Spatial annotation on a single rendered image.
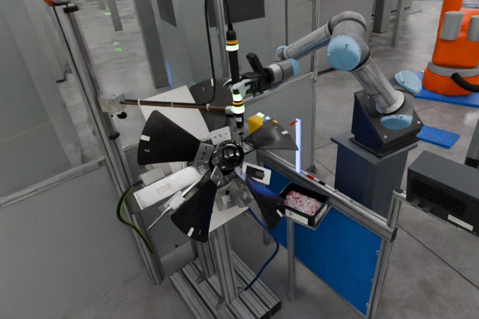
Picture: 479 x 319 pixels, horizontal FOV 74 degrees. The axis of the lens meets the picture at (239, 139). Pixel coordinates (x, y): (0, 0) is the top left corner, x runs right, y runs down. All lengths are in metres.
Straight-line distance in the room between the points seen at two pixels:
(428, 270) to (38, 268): 2.39
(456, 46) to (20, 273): 4.77
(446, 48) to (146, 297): 4.27
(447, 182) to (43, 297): 2.14
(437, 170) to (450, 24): 3.57
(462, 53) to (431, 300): 3.21
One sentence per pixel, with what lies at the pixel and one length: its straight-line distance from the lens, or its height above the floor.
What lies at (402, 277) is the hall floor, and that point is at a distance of 2.50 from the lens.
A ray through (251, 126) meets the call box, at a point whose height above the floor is 1.03.
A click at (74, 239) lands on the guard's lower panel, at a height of 0.58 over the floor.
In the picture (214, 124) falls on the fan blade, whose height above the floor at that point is 1.29.
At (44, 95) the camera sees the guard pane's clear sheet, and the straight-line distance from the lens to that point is 1.76.
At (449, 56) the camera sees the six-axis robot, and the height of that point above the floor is 0.52.
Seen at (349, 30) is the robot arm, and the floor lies 1.65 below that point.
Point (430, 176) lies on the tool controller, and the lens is 1.24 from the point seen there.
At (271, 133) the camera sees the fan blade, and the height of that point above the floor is 1.18.
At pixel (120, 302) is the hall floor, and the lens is 2.49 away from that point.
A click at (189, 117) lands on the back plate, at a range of 1.59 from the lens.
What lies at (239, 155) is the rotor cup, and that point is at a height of 1.20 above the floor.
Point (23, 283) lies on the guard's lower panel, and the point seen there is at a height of 0.46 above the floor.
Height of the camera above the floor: 1.94
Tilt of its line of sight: 31 degrees down
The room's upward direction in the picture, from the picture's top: 6 degrees counter-clockwise
